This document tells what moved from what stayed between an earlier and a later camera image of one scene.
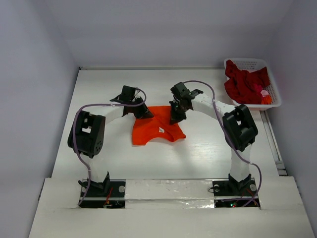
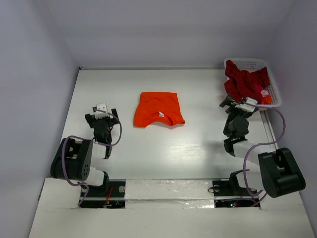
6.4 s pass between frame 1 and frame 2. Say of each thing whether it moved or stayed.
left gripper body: moved
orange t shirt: moved
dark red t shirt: stayed
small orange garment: stayed
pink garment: stayed
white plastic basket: stayed
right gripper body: moved
